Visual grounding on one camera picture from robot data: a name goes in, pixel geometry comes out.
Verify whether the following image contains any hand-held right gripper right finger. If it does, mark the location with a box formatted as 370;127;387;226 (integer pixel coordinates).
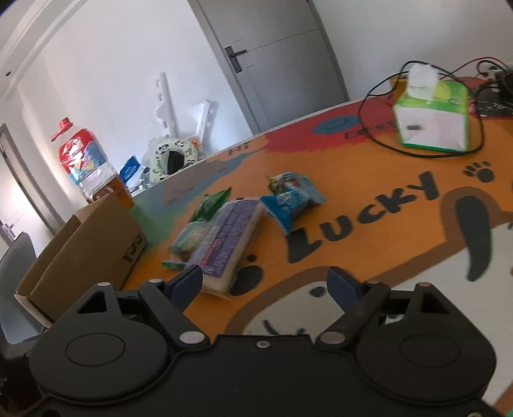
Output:
316;267;453;353

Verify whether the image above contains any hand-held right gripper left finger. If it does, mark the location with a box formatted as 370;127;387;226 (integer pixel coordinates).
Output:
74;265;211;353

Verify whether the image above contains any purple snack packet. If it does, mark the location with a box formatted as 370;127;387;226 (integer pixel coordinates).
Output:
185;198;266;301

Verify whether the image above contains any brown cardboard box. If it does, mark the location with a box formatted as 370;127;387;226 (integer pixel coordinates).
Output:
14;192;147;324

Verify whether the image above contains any blue green snack packet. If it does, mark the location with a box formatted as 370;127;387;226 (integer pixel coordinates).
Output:
268;172;318;198

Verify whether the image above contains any colourful printed table mat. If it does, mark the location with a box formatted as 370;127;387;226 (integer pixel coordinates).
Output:
120;72;513;412

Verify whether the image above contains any blue bag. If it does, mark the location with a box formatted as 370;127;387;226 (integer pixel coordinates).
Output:
119;156;142;188

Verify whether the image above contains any large bottle with red cap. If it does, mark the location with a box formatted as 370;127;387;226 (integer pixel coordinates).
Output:
50;117;135;210

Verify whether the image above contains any white foam piece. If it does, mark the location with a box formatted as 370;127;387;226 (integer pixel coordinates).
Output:
188;100;220;140

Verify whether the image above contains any grey chair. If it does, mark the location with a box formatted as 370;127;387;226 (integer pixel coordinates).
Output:
0;232;47;346

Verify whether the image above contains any tall white foam board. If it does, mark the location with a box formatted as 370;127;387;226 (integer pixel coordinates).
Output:
154;71;182;140

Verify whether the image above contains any green white tissue box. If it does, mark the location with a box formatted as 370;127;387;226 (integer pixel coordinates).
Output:
392;63;471;153

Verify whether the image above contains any yellow box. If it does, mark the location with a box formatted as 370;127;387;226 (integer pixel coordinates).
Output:
389;74;410;95

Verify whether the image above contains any grey door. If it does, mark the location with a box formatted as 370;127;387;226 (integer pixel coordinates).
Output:
188;0;350;136

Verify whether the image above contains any panda printed ring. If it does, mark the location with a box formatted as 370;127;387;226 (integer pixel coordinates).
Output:
149;136;202;184

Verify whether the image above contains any black cable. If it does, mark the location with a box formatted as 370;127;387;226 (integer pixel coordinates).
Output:
358;60;513;158

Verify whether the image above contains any grey side door frame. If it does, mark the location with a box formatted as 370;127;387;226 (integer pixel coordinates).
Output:
0;123;65;238

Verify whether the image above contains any black door handle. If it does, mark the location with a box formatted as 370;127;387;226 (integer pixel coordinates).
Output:
224;45;248;73

